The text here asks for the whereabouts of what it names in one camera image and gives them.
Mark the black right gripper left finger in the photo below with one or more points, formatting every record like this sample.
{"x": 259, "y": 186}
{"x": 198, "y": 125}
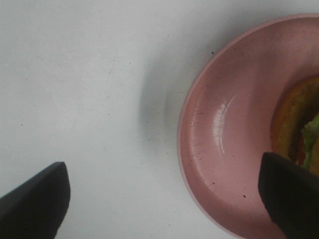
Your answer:
{"x": 36, "y": 208}

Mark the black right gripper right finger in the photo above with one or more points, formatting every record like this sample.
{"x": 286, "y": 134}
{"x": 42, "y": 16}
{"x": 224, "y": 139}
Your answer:
{"x": 290, "y": 195}

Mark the burger with lettuce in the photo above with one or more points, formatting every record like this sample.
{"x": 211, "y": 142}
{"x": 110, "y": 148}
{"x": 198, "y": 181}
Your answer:
{"x": 298, "y": 106}

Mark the pink round plate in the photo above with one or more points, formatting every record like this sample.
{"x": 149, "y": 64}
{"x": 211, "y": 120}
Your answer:
{"x": 224, "y": 125}

